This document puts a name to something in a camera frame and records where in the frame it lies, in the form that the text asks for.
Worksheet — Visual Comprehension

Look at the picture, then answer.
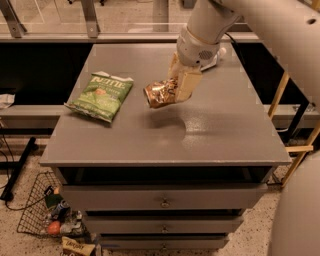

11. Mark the green jalapeno chip bag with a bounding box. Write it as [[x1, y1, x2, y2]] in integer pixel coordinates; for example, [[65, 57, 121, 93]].
[[65, 71, 134, 123]]

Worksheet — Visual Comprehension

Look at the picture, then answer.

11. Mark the crushed orange soda can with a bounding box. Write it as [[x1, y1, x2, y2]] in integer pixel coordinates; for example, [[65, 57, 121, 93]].
[[143, 79, 178, 109]]

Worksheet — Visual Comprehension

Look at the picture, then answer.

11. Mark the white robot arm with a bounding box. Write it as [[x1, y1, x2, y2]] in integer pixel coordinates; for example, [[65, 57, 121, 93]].
[[168, 0, 320, 256]]

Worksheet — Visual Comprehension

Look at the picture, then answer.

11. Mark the bottom grey drawer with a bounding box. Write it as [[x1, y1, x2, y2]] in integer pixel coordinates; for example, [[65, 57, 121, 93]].
[[99, 236, 229, 250]]

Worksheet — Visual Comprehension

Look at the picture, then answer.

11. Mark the metal railing with posts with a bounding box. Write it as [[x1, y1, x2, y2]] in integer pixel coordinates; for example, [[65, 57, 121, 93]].
[[0, 0, 261, 44]]

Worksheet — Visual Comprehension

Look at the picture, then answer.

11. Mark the yellow snack bag on floor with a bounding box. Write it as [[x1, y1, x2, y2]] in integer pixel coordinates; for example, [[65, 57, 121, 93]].
[[60, 237, 95, 256]]

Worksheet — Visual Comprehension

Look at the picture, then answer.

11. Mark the black cable on floor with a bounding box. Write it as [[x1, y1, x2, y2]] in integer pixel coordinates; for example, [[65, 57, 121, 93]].
[[0, 133, 48, 212]]

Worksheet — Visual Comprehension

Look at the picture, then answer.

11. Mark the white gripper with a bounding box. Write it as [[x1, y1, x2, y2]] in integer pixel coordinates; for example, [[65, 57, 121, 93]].
[[167, 26, 220, 102]]

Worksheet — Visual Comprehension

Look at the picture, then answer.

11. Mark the middle grey drawer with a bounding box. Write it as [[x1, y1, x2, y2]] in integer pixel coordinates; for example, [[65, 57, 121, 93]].
[[84, 215, 243, 234]]

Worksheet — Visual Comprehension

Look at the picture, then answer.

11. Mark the orange fruit in basket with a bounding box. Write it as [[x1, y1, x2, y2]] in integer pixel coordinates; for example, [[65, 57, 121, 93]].
[[47, 221, 60, 235]]

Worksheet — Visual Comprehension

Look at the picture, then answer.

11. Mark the clear plastic water bottle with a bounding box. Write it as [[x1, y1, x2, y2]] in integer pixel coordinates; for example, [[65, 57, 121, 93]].
[[201, 47, 227, 71]]

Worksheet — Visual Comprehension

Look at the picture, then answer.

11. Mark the yellow wooden ladder frame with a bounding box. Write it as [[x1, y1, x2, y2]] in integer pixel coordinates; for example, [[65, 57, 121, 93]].
[[268, 0, 320, 188]]

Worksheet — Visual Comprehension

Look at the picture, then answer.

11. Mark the black wire basket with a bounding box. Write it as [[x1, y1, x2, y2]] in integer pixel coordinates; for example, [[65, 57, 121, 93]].
[[17, 172, 86, 238]]

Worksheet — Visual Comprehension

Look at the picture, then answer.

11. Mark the black stand leg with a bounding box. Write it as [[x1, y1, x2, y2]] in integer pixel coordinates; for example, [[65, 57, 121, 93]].
[[0, 137, 36, 202]]

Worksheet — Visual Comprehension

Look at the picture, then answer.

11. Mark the grey drawer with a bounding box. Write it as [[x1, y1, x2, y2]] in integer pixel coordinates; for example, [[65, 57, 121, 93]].
[[99, 236, 229, 250], [61, 183, 267, 211], [84, 215, 243, 234]]

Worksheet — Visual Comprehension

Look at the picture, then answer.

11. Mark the top grey drawer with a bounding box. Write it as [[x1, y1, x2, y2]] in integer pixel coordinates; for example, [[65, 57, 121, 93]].
[[61, 183, 267, 211]]

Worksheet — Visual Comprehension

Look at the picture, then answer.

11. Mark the grey drawer cabinet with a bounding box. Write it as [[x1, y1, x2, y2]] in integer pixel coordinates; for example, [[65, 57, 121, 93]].
[[41, 43, 290, 239]]

